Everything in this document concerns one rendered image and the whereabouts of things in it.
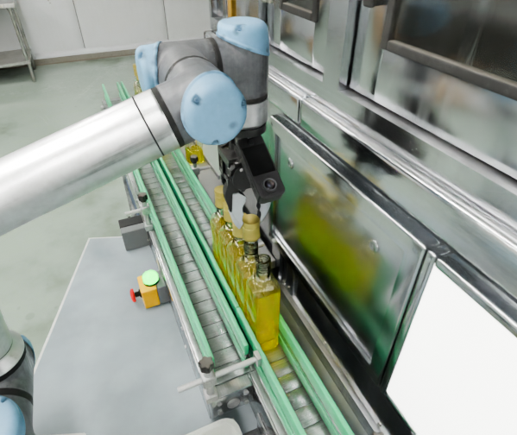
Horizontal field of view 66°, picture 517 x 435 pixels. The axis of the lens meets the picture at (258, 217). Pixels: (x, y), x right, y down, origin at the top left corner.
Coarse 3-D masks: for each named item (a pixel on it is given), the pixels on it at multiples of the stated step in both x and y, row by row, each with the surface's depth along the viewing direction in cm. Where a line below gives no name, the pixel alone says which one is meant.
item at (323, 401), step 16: (176, 160) 154; (192, 176) 133; (208, 208) 123; (288, 336) 82; (288, 352) 85; (304, 368) 79; (304, 384) 81; (320, 384) 74; (320, 400) 76; (336, 416) 70; (336, 432) 72; (352, 432) 67
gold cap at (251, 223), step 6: (246, 216) 77; (252, 216) 77; (246, 222) 75; (252, 222) 75; (258, 222) 75; (246, 228) 75; (252, 228) 75; (258, 228) 76; (246, 234) 76; (252, 234) 76; (258, 234) 77; (246, 240) 77; (252, 240) 77
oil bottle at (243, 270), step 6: (240, 258) 83; (240, 264) 82; (246, 264) 81; (252, 264) 81; (240, 270) 82; (246, 270) 81; (252, 270) 81; (240, 276) 83; (246, 276) 81; (240, 282) 84; (240, 288) 86; (240, 294) 87; (240, 300) 89; (246, 300) 85; (240, 306) 90; (246, 306) 86; (246, 312) 88; (246, 318) 89
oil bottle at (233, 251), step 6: (234, 240) 87; (228, 246) 87; (234, 246) 86; (240, 246) 85; (228, 252) 88; (234, 252) 85; (240, 252) 85; (228, 258) 89; (234, 258) 85; (228, 264) 91; (234, 264) 86; (228, 270) 92; (234, 270) 87; (228, 276) 94; (234, 276) 88; (234, 282) 90; (234, 288) 91; (234, 294) 93
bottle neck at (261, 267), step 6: (258, 258) 75; (264, 258) 76; (270, 258) 75; (258, 264) 75; (264, 264) 74; (270, 264) 75; (258, 270) 75; (264, 270) 75; (270, 270) 76; (258, 276) 77; (264, 276) 76; (270, 276) 78
